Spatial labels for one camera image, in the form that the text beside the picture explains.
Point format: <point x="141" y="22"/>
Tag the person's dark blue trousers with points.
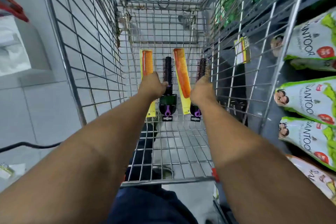
<point x="147" y="205"/>

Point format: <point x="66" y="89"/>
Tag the white orange pouch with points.
<point x="317" y="176"/>

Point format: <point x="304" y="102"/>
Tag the person's left hand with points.
<point x="151" y="87"/>

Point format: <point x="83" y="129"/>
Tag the person's left forearm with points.
<point x="86" y="163"/>

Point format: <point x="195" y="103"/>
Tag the orange comb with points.
<point x="147" y="62"/>
<point x="182" y="71"/>

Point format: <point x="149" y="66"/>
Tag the person's left thumb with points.
<point x="163" y="84"/>

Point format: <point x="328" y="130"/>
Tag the white box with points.
<point x="11" y="48"/>

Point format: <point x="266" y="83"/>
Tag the green white soap pouch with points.
<point x="304" y="137"/>
<point x="315" y="64"/>
<point x="309" y="40"/>
<point x="307" y="99"/>

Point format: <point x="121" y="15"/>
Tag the person's right forearm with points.
<point x="252" y="168"/>

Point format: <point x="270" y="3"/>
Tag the yellow shelf price tag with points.
<point x="242" y="50"/>

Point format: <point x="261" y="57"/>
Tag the small yellow green packet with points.
<point x="5" y="170"/>

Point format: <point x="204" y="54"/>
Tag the person's right hand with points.
<point x="202" y="91"/>

